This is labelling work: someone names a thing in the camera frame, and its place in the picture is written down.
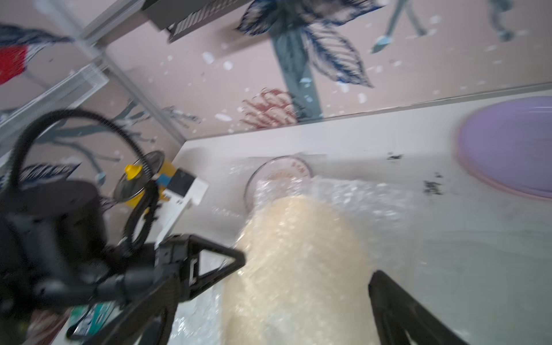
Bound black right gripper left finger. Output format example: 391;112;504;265
84;270;181;344

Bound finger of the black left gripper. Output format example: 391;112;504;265
155;234;246;302

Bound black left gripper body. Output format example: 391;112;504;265
1;181;159;319

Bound green snack packet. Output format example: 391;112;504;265
66;302;115;342

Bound cream plate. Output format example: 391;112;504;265
222;196;377;344

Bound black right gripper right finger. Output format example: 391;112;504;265
368;270;466;345

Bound patterned plate in bubble wrap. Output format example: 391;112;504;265
229;152;320;212

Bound yellow pot with black lid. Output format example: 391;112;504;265
113;150;177;208

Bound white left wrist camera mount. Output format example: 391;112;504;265
152;169;208;248

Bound black hanging wire basket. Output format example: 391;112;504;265
141;0;250;43

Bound purple plate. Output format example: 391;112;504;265
454;96;551;201

